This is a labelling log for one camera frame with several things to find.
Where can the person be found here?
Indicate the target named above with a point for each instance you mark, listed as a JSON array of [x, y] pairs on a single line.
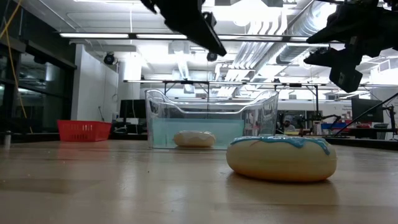
[[288, 123]]

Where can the green translucent plastic bin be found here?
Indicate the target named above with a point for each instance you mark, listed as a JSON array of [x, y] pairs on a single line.
[[230, 127]]

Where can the white frosted donut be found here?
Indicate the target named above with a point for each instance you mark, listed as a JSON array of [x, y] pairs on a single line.
[[194, 140]]

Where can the red plastic basket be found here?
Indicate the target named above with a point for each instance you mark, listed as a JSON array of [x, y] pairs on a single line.
[[74, 130]]

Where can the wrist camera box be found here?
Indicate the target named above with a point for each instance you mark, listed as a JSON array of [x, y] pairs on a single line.
[[210, 19], [345, 79]]

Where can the black slanted rod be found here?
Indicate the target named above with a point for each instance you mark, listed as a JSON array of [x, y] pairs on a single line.
[[367, 114]]

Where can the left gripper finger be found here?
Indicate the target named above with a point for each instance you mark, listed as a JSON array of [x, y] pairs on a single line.
[[211, 43]]

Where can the blue frosted donut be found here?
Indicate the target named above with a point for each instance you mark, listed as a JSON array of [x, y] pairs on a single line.
[[280, 161]]

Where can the small grey post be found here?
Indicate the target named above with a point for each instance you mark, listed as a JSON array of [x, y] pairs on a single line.
[[7, 140]]

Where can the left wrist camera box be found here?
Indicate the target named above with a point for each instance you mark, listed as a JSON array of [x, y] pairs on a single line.
[[210, 19]]

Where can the black monitor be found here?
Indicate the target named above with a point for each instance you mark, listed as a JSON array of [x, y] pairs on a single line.
[[133, 109], [360, 105]]

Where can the silver ventilation duct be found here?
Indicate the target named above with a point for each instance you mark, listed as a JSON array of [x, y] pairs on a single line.
[[292, 37]]

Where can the overhead LED light bar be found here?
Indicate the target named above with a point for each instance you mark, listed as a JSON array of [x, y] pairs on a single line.
[[93, 35]]

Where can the clear plastic bin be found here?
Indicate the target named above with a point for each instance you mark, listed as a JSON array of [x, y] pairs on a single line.
[[155, 124]]

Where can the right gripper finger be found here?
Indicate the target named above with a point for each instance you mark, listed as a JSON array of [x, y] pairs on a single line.
[[334, 34], [326, 59]]

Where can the round black ceiling camera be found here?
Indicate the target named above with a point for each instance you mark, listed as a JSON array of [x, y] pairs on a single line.
[[212, 57], [109, 59]]

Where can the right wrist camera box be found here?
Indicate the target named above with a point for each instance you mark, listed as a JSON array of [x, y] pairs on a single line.
[[345, 79]]

